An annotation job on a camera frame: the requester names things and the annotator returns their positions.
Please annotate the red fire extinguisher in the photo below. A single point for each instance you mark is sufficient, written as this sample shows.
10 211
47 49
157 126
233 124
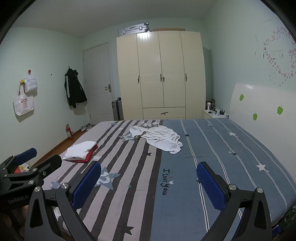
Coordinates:
68 132

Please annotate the red and white bag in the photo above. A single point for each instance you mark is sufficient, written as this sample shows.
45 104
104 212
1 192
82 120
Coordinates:
20 168

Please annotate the bed with striped star sheet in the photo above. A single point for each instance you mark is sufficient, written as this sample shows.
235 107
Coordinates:
185 162

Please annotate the pink circle wall stickers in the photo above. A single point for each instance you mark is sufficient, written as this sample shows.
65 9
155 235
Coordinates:
277 58

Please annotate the cream wardrobe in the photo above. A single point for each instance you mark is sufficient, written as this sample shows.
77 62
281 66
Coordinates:
159 69

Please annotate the green leaf sticker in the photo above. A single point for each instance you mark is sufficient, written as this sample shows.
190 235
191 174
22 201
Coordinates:
241 97
280 110
255 115

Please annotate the silver suitcase lying flat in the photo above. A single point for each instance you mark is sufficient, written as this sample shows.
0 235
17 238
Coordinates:
134 29

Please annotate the folded red garment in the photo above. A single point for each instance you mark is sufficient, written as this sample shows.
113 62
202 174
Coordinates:
91 154

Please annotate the white headboard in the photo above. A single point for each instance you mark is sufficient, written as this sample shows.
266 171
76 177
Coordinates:
266 134

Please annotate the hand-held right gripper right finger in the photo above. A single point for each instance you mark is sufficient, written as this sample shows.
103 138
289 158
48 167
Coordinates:
210 187

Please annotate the folded white garment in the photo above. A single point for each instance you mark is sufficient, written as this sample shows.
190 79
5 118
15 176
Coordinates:
78 149

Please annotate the white shoe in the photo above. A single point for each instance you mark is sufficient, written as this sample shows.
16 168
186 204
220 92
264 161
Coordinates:
83 128
89 126

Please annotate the white door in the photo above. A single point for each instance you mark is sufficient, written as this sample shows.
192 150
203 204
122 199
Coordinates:
99 76

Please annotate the clear plastic bag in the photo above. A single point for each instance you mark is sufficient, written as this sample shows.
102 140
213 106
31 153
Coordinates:
30 84

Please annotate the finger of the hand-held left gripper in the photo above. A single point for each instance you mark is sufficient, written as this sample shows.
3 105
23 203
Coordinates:
49 163
25 155

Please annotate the white nightstand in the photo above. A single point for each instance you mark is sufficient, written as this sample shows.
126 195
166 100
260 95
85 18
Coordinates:
208 115

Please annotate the small white fan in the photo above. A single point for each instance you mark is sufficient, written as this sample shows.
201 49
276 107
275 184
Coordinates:
208 105

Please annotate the white tote bag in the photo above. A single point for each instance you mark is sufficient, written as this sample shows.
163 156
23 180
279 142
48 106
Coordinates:
23 104

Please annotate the black jacket with white stripes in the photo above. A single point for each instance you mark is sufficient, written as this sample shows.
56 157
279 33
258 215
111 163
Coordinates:
74 90

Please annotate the person's left forearm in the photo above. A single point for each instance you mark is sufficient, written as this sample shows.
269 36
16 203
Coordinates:
11 224

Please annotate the white polo shirt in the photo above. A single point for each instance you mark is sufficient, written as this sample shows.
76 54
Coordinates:
159 138

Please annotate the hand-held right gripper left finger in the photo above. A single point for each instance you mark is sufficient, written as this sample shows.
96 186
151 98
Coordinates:
86 183

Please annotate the grey upright suitcase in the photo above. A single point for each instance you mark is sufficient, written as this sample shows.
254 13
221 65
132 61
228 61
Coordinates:
116 109

